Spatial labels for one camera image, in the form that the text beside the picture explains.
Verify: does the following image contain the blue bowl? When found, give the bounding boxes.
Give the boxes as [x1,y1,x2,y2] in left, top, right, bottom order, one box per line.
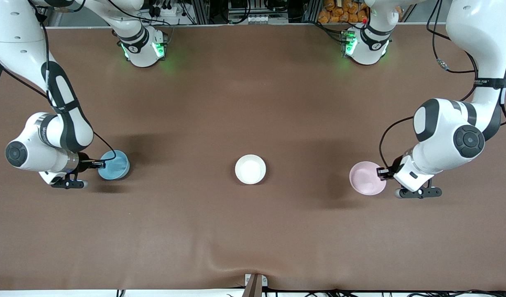
[98,150,130,181]

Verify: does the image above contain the pink bowl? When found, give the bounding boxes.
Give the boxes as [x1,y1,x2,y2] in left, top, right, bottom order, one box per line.
[349,161,387,196]

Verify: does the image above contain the white bowl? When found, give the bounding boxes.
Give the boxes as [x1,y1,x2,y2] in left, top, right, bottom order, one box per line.
[235,154,267,185]

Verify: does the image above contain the orange snack packets pile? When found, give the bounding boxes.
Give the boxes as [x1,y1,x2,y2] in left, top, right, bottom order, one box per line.
[318,0,369,24]

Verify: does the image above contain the white power strip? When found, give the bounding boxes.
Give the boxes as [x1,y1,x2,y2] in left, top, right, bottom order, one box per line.
[148,3,183,18]

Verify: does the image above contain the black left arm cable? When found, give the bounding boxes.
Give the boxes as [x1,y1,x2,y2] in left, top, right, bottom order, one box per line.
[378,0,506,170]

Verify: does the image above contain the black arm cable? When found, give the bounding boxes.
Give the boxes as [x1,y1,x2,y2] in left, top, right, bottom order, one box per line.
[28,0,117,162]
[378,0,506,170]

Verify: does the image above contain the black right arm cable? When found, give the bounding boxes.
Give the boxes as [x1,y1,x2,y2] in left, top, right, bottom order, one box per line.
[28,0,117,162]

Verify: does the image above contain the metal camera stand bracket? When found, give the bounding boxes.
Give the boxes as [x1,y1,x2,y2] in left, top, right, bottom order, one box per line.
[244,273,268,297]

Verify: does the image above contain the aluminium frame post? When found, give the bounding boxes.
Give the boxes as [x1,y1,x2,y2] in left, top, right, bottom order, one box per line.
[193,0,211,25]
[305,0,322,23]

